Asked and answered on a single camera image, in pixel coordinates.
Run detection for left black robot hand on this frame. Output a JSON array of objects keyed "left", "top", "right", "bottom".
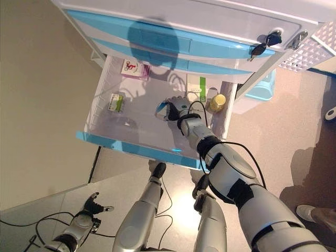
[{"left": 82, "top": 192, "right": 115, "bottom": 215}]

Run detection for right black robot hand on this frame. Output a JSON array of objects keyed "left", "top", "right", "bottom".
[{"left": 164, "top": 96, "right": 196, "bottom": 123}]

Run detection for blue and white medicine box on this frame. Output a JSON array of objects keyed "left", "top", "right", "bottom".
[{"left": 154, "top": 99, "right": 171, "bottom": 121}]

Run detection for deep drawer with blue handle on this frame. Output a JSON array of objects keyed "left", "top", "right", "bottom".
[{"left": 76, "top": 54, "right": 238, "bottom": 174}]

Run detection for yellow-capped medicine bottle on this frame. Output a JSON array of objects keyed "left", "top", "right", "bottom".
[{"left": 207, "top": 94, "right": 227, "bottom": 113}]

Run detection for pink and purple medicine box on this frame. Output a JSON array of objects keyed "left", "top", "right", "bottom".
[{"left": 120, "top": 59, "right": 151, "bottom": 81}]

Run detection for small green medicine box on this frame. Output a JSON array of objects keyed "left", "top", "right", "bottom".
[{"left": 108, "top": 93, "right": 124, "bottom": 113}]

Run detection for tall white green-striped box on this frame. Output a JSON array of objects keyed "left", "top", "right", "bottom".
[{"left": 186, "top": 77, "right": 218, "bottom": 104}]

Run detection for left silver robot leg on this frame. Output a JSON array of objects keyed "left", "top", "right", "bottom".
[{"left": 112, "top": 162, "right": 167, "bottom": 252}]

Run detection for silver robot leg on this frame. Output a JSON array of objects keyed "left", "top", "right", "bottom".
[
  {"left": 192, "top": 175, "right": 228, "bottom": 252},
  {"left": 112, "top": 162, "right": 167, "bottom": 252}
]

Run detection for white bin with blue lid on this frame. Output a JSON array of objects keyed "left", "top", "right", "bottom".
[{"left": 233, "top": 69, "right": 276, "bottom": 115}]

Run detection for white medical trolley cart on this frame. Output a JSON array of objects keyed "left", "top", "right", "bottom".
[{"left": 51, "top": 0, "right": 336, "bottom": 106}]

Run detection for small white trolley holder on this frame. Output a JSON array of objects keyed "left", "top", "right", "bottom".
[{"left": 90, "top": 51, "right": 106, "bottom": 66}]

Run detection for black keys in lock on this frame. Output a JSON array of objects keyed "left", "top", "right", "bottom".
[{"left": 246, "top": 30, "right": 283, "bottom": 61}]

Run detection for right silver robot leg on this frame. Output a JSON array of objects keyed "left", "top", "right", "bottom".
[{"left": 192, "top": 175, "right": 228, "bottom": 252}]

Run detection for silver trolley latch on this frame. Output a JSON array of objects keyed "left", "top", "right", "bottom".
[{"left": 285, "top": 30, "right": 309, "bottom": 50}]

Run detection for white perforated plastic basket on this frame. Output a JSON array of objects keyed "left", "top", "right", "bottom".
[{"left": 278, "top": 20, "right": 336, "bottom": 71}]

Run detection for person in khaki trousers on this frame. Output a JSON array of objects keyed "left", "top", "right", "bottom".
[{"left": 296, "top": 204, "right": 336, "bottom": 242}]

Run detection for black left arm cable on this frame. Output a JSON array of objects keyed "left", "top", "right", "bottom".
[{"left": 0, "top": 212, "right": 116, "bottom": 244}]

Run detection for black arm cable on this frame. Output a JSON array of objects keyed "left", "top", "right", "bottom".
[
  {"left": 0, "top": 212, "right": 116, "bottom": 244},
  {"left": 183, "top": 101, "right": 267, "bottom": 190}
]

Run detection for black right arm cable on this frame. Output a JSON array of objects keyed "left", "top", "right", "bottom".
[{"left": 183, "top": 101, "right": 267, "bottom": 190}]

